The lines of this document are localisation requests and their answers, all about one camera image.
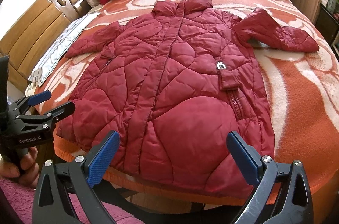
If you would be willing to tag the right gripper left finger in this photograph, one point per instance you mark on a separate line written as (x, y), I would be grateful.
(82, 174)

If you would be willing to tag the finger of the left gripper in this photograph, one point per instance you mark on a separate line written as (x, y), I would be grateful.
(47, 121)
(26, 102)

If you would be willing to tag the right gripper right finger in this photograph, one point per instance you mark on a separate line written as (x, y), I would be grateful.
(281, 192)

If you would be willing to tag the red quilted puffer jacket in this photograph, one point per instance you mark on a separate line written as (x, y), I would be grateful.
(173, 83)

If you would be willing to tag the person's left hand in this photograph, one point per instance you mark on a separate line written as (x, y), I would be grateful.
(28, 164)

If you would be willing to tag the white checked pillow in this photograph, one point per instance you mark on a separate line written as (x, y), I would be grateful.
(58, 48)

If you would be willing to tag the wooden headboard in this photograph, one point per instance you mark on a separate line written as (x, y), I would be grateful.
(33, 33)

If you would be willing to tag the pink fleece sleeve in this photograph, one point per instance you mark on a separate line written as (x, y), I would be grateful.
(20, 204)

